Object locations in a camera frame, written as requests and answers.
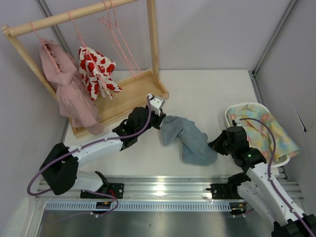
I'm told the light blue denim skirt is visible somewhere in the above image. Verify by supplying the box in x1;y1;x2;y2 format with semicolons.
160;116;218;166

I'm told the pink wire hanger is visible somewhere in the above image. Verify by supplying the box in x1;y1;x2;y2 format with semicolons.
98;0;142;79

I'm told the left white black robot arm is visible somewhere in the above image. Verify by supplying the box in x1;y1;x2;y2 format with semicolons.
40;107;166;198

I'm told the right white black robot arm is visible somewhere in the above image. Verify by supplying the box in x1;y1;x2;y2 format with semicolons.
208;126;316;237

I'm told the pink hanger with dress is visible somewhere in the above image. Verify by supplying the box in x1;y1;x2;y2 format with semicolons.
29;21;61;74

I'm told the pastel floral cloth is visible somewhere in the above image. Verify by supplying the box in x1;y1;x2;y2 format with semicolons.
227;103;301;162

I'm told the wooden clothes rack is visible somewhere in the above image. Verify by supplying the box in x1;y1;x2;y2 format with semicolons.
1;0;169;126

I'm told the white perforated plastic basket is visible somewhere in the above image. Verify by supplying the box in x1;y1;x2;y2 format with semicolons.
224;101;291;169

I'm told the red floral white garment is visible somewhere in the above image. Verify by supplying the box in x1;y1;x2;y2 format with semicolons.
79;46;122;101

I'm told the pink dress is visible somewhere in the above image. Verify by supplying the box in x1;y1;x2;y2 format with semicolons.
39;38;104;135

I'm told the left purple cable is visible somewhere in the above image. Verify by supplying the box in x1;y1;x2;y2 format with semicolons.
26;95;152;197

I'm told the purple cable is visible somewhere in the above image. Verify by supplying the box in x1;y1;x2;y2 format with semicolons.
26;95;152;197
233;117;316;233

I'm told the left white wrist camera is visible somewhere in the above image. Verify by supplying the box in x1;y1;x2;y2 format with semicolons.
147;93;165;116

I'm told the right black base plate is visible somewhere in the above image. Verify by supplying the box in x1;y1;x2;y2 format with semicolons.
206;182;242;200

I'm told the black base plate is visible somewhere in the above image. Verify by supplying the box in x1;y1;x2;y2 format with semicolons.
80;183;124;199
206;182;242;200

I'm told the aluminium mounting rail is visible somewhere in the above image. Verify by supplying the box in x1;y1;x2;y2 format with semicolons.
38;176;304;202

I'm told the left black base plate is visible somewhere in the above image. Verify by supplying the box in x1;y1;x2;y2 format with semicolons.
80;183;124;199

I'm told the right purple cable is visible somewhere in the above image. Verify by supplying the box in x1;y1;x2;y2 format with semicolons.
233;117;316;233

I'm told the white slotted cable duct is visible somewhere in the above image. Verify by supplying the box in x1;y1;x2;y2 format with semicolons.
45;201;232;212

